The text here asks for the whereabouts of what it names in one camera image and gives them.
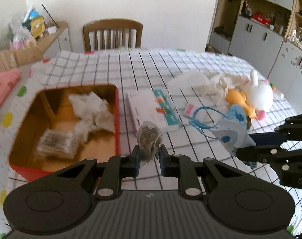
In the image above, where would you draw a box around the white teal tissue pack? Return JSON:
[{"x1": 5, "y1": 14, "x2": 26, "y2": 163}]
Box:
[{"x1": 127, "y1": 89, "x2": 180, "y2": 133}]

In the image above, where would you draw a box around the white crumpled cloth in tin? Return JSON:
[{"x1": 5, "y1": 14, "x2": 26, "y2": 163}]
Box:
[{"x1": 68, "y1": 91, "x2": 115, "y2": 143}]

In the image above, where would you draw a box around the orange plush toy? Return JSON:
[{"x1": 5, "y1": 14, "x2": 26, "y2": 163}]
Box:
[{"x1": 226, "y1": 88, "x2": 257, "y2": 119}]

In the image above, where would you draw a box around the pink white sachet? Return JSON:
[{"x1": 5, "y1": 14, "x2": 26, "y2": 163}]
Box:
[{"x1": 183, "y1": 103, "x2": 197, "y2": 119}]

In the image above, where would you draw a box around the clear packet of tea bags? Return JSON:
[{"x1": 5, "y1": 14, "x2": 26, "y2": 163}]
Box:
[{"x1": 36, "y1": 129, "x2": 80, "y2": 160}]

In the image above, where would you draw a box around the white plush bunny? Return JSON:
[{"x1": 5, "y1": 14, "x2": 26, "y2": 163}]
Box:
[{"x1": 243, "y1": 69, "x2": 274, "y2": 112}]

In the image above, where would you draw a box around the wooden side cabinet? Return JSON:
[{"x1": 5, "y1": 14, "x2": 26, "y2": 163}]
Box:
[{"x1": 37, "y1": 21, "x2": 71, "y2": 59}]

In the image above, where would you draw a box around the cardboard box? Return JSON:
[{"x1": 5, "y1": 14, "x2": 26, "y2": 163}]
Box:
[{"x1": 0, "y1": 47, "x2": 43, "y2": 73}]

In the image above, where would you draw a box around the mesh tea bag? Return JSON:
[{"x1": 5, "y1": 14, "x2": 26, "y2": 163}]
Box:
[{"x1": 137, "y1": 121, "x2": 163, "y2": 169}]

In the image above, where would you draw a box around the glass fish bowl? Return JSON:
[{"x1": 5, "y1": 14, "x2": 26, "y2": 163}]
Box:
[{"x1": 0, "y1": 24, "x2": 13, "y2": 51}]

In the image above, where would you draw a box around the clear plastic bag with toys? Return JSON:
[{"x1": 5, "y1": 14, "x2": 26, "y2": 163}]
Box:
[{"x1": 9, "y1": 13, "x2": 37, "y2": 50}]

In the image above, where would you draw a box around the red metal tin box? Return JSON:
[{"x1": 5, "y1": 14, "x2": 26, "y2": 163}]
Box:
[{"x1": 8, "y1": 84, "x2": 120, "y2": 181}]

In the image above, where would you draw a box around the white checkered tablecloth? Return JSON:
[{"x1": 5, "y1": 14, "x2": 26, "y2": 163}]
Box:
[{"x1": 0, "y1": 50, "x2": 302, "y2": 238}]

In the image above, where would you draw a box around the grey wooden wall cabinet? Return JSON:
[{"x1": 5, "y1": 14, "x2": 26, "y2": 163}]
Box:
[{"x1": 208, "y1": 0, "x2": 302, "y2": 113}]

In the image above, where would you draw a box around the pink folded cloth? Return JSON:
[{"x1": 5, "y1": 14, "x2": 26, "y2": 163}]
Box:
[{"x1": 0, "y1": 68, "x2": 22, "y2": 108}]

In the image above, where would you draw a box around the white translucent plastic bag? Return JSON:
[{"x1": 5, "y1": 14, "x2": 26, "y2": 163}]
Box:
[{"x1": 167, "y1": 71, "x2": 210, "y2": 94}]

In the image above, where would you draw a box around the brown wooden chair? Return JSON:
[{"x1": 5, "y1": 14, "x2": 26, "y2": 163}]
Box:
[{"x1": 82, "y1": 18, "x2": 143, "y2": 52}]

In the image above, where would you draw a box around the blue child face mask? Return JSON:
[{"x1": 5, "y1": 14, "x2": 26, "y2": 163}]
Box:
[{"x1": 189, "y1": 104, "x2": 257, "y2": 156}]

